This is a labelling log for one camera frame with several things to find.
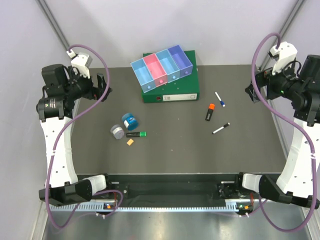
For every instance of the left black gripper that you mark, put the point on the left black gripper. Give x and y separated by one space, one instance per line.
93 92

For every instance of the blue capped white marker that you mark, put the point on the blue capped white marker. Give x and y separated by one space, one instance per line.
220 100

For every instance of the small yellow eraser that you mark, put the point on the small yellow eraser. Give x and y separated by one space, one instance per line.
130 142

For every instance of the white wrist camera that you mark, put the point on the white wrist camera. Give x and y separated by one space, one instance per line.
284 54
80 63

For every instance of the green ring binder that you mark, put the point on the green ring binder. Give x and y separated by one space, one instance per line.
183 89

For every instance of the light blue bin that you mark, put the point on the light blue bin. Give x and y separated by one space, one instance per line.
143 75
169 65

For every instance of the blue jar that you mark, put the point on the blue jar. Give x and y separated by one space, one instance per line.
129 121

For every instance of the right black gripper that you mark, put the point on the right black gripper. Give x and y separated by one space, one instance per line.
262 79

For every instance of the orange highlighter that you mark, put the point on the orange highlighter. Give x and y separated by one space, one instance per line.
210 112

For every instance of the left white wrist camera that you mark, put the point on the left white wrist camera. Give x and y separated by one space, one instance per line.
80 63

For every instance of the purple bin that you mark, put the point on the purple bin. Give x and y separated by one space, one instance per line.
182 61

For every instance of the green highlighter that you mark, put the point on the green highlighter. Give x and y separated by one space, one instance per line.
136 134

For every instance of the pink bin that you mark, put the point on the pink bin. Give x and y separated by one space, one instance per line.
156 69

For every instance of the grey clear jar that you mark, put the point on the grey clear jar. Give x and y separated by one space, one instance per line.
117 131

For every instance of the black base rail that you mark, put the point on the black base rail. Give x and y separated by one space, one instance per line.
171 190

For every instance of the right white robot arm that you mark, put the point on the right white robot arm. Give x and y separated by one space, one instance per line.
302 88

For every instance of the slotted cable duct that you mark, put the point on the slotted cable duct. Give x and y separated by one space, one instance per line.
107 206

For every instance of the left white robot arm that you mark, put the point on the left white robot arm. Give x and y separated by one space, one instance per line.
63 86

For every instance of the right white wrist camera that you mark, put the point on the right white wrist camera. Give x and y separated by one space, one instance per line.
284 54

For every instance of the black capped white marker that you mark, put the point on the black capped white marker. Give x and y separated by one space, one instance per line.
221 128

